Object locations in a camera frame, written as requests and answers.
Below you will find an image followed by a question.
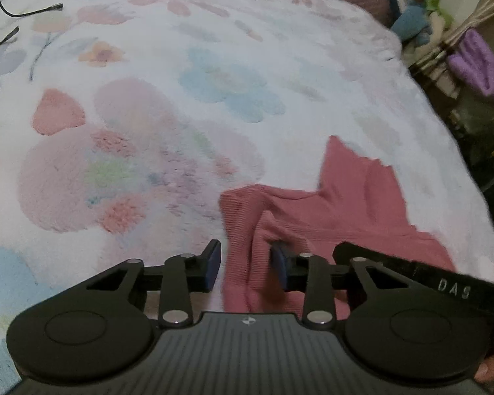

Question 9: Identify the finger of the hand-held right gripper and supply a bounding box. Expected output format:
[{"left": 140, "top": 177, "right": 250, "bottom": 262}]
[{"left": 333, "top": 241, "right": 415, "bottom": 281}]

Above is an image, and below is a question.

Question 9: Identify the green plush toy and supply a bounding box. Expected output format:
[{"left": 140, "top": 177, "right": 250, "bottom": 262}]
[{"left": 420, "top": 0, "right": 453, "bottom": 25}]

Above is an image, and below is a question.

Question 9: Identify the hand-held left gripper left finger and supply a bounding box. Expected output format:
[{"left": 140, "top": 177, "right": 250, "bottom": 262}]
[{"left": 86, "top": 239, "right": 222, "bottom": 328}]

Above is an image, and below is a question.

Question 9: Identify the blue plush toy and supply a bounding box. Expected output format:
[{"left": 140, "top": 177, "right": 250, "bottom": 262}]
[{"left": 388, "top": 0, "right": 435, "bottom": 47}]

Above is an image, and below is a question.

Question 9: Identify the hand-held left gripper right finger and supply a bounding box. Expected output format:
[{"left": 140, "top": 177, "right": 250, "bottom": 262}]
[{"left": 270, "top": 241, "right": 412, "bottom": 329}]

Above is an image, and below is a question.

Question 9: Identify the purple towel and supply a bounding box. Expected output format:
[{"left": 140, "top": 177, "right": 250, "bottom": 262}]
[{"left": 447, "top": 29, "right": 494, "bottom": 97}]

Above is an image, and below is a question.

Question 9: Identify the pink ribbed knit garment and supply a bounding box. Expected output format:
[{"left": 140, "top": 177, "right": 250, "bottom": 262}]
[{"left": 218, "top": 135, "right": 457, "bottom": 322}]

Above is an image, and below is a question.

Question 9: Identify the floral fleece blanket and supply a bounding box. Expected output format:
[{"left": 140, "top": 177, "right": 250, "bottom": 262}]
[{"left": 0, "top": 0, "right": 494, "bottom": 395}]

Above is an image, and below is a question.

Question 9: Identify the black cable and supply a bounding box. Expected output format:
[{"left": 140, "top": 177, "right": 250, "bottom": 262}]
[
  {"left": 0, "top": 0, "right": 64, "bottom": 19},
  {"left": 0, "top": 26, "right": 20, "bottom": 52}
]

